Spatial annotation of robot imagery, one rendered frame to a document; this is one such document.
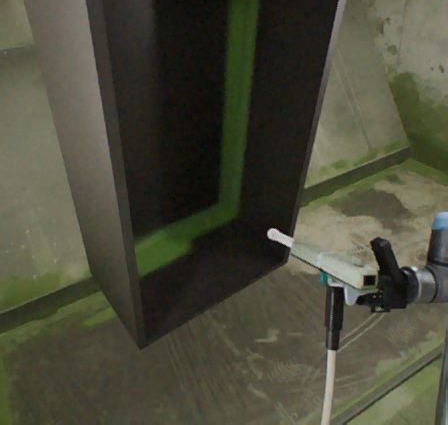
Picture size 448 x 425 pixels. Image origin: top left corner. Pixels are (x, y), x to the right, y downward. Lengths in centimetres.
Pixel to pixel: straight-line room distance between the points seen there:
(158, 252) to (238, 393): 60
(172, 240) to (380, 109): 187
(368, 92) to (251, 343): 184
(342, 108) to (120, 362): 194
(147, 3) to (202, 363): 132
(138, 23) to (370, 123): 207
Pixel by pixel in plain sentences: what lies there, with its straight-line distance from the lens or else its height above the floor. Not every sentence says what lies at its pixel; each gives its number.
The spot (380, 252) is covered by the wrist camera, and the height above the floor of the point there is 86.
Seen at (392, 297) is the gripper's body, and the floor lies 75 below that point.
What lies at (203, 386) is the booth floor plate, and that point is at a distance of 180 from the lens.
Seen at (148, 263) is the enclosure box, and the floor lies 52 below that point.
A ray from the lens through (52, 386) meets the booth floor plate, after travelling 197.
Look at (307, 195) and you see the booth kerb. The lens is 264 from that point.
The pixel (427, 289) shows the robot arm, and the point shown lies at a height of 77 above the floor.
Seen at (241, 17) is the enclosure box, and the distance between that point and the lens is 138.
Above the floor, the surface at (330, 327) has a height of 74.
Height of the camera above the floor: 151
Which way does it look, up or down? 32 degrees down
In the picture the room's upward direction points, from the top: 5 degrees counter-clockwise
